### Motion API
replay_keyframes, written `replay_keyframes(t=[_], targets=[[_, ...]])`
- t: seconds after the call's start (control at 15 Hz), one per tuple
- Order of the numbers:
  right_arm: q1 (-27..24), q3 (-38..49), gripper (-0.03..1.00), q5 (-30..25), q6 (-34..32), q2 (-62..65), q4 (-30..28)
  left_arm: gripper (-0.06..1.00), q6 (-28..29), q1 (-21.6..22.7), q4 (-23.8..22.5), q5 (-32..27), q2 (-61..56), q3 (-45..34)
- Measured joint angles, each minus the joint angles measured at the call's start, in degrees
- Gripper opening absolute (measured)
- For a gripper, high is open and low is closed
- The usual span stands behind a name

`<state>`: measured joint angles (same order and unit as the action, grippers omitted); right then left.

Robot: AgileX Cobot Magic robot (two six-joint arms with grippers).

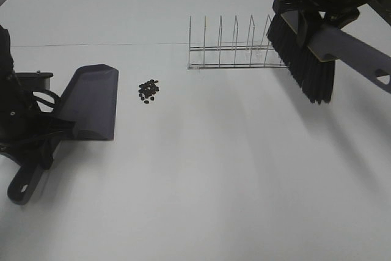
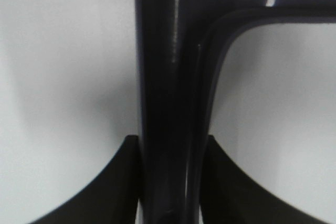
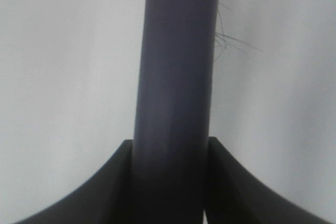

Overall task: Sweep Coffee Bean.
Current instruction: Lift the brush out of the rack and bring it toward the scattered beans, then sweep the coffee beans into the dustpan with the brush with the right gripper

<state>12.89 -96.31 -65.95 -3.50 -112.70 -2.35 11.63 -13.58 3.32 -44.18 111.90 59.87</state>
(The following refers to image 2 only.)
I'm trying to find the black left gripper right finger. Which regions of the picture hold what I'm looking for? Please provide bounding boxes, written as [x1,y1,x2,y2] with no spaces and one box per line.
[201,135,322,223]

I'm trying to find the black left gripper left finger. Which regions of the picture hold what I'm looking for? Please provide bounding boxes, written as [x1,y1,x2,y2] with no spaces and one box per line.
[35,135,142,224]

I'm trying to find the grey plastic dustpan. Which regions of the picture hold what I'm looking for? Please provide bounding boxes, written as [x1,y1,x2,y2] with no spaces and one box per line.
[135,0,335,223]

